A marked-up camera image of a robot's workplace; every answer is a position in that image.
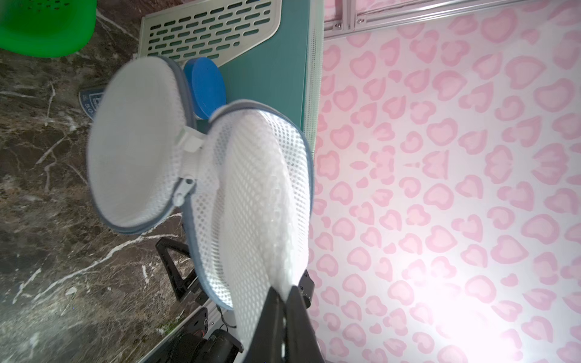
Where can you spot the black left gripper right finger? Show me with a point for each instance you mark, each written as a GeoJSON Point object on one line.
{"type": "Point", "coordinates": [301, 345]}

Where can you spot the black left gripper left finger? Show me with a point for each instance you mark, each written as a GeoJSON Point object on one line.
{"type": "Point", "coordinates": [268, 340]}

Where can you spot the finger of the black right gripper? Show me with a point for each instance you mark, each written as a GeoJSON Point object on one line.
{"type": "Point", "coordinates": [181, 286]}
{"type": "Point", "coordinates": [306, 286]}

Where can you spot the white mesh bag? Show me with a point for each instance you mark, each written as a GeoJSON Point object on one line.
{"type": "Point", "coordinates": [244, 187]}

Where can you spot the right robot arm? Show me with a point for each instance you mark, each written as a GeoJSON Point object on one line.
{"type": "Point", "coordinates": [194, 342]}

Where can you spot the pencil tube blue lid standing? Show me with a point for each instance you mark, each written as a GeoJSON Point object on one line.
{"type": "Point", "coordinates": [205, 81]}

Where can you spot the white file organizer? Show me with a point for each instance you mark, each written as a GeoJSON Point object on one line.
{"type": "Point", "coordinates": [224, 30]}

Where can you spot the green plastic basket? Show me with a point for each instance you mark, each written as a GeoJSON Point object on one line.
{"type": "Point", "coordinates": [47, 28]}

